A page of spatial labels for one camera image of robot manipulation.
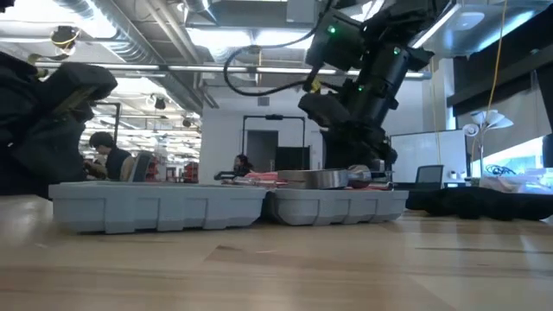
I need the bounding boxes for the dark coiled cables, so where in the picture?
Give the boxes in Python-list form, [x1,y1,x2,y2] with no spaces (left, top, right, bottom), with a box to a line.
[486,163,518,177]

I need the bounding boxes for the long ceiling light bar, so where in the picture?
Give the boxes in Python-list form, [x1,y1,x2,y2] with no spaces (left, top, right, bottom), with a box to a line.
[34,61,433,81]

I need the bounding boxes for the grey office chair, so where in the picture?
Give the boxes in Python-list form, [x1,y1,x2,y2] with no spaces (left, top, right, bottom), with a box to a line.
[415,164,445,187]

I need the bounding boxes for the small black desk robot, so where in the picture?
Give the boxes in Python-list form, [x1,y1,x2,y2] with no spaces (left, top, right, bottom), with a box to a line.
[213,169,243,181]

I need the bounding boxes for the grey plastic tool case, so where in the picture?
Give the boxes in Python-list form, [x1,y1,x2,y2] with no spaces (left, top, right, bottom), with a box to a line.
[48,180,410,235]

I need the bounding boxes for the white ceiling access point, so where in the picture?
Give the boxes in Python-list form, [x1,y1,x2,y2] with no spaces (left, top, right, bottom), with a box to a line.
[450,10,486,32]

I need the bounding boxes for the pink-handled hammer silver head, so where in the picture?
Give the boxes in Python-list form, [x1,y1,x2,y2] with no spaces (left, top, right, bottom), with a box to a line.
[222,163,372,191]

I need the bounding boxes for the red storage boxes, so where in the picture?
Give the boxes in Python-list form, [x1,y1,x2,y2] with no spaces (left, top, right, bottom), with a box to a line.
[183,162,200,183]

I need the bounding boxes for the black ceiling-mounted device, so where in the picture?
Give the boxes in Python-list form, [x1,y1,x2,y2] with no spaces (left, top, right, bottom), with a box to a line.
[49,24,81,49]

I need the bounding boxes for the yellow cable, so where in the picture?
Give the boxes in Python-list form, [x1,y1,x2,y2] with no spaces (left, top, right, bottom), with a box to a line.
[486,0,507,114]

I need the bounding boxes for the person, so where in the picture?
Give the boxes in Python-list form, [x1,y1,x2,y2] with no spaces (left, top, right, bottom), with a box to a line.
[84,130,133,182]
[232,154,256,178]

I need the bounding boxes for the grey ceiling box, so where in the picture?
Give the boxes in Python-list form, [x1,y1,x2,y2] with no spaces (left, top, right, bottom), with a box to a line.
[285,0,319,24]

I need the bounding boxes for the silver spiral air duct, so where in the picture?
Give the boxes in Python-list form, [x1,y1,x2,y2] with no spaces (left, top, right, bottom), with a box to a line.
[51,0,207,114]

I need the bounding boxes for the black right camera cable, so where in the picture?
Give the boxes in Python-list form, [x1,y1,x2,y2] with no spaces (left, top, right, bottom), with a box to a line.
[222,0,336,98]

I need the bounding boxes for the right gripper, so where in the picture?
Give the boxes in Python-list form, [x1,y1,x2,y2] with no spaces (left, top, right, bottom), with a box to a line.
[298,81,401,170]

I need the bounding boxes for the black gantry frame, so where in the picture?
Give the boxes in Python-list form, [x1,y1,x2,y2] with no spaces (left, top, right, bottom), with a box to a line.
[240,113,307,173]
[92,101,123,144]

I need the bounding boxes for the black display screen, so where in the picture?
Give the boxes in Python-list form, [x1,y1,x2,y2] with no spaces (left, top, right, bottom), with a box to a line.
[275,145,311,172]

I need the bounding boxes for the white multi-head floor lamp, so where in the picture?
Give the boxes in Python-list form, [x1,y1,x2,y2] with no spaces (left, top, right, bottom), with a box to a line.
[461,109,515,179]

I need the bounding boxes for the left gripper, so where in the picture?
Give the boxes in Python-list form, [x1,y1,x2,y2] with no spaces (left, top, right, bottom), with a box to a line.
[0,54,118,199]

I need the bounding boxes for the white board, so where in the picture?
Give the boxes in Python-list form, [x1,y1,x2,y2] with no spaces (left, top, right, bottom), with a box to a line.
[391,128,468,185]

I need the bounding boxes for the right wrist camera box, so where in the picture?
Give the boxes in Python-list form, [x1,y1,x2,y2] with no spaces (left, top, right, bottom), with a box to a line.
[304,8,367,73]

